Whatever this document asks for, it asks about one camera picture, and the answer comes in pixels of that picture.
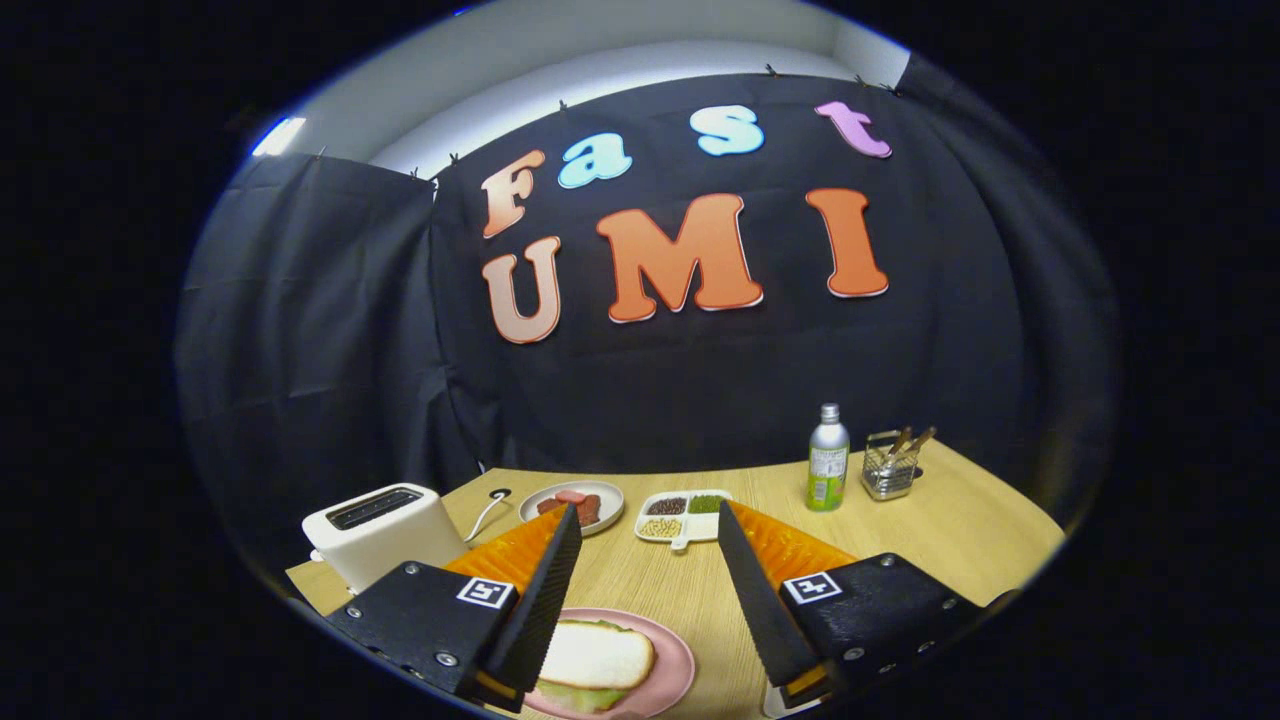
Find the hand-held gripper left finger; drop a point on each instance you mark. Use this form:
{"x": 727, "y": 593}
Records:
{"x": 545, "y": 600}

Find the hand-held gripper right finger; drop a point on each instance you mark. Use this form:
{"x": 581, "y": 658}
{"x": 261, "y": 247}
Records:
{"x": 760, "y": 600}

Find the toasted bread slice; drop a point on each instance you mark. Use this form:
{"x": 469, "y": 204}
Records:
{"x": 600, "y": 655}

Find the green lettuce leaf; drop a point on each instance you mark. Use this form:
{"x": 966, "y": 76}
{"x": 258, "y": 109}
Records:
{"x": 580, "y": 698}

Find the white divided dish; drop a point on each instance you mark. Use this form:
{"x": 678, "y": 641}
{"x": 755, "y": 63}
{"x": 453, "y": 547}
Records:
{"x": 700, "y": 528}

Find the brown meat piece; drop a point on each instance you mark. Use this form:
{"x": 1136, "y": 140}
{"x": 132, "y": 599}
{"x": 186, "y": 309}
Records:
{"x": 590, "y": 510}
{"x": 550, "y": 506}

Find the pink round plate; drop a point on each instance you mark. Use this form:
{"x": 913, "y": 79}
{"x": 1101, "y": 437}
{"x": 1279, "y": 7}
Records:
{"x": 675, "y": 650}

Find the white square plate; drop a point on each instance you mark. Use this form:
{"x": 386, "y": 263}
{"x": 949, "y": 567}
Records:
{"x": 775, "y": 705}

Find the pink sausage slice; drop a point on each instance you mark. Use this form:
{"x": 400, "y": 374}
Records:
{"x": 571, "y": 496}

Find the heap of green beans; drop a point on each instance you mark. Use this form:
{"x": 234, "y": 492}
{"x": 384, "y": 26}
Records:
{"x": 705, "y": 503}

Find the grey round plate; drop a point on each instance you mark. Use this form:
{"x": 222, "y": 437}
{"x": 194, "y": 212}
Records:
{"x": 610, "y": 500}

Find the heap of yellow soybeans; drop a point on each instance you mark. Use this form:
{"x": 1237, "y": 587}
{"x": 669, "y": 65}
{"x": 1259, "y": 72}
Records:
{"x": 660, "y": 528}

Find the heap of dark red beans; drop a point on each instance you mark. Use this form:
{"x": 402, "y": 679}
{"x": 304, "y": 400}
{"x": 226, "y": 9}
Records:
{"x": 668, "y": 506}

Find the silver bottle with green label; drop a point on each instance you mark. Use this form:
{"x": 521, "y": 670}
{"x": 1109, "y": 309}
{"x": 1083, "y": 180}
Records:
{"x": 827, "y": 480}

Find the white toaster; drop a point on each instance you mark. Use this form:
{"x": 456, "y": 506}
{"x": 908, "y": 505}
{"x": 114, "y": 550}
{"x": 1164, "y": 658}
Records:
{"x": 380, "y": 540}

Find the ceiling light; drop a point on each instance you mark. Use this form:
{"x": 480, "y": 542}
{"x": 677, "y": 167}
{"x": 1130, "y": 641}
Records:
{"x": 280, "y": 135}

